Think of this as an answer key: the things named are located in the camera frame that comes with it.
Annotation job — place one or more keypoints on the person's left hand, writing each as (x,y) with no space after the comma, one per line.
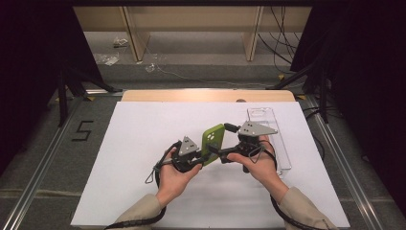
(172,185)

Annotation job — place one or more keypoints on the aluminium floor rail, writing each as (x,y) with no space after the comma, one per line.
(344,166)
(35,182)

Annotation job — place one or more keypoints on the wooden shelf unit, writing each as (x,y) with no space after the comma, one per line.
(191,19)

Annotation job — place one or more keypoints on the black curtain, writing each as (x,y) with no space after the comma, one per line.
(367,80)
(28,64)

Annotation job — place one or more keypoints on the person's right hand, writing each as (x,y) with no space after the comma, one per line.
(261,169)

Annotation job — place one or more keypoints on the black metal stand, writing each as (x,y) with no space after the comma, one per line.
(63,102)
(324,96)

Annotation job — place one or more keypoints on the yellow tape piece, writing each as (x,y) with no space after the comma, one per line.
(90,98)
(281,77)
(300,97)

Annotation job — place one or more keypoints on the green clown phone case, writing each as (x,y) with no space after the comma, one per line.
(213,137)

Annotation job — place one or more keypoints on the crumpled clear plastic scrap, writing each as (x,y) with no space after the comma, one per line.
(119,41)
(150,67)
(108,59)

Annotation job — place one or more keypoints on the clear plastic tray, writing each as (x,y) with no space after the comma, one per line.
(281,150)

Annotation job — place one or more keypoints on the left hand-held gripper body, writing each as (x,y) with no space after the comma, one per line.
(188,147)

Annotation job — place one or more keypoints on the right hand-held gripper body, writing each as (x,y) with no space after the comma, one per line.
(255,129)

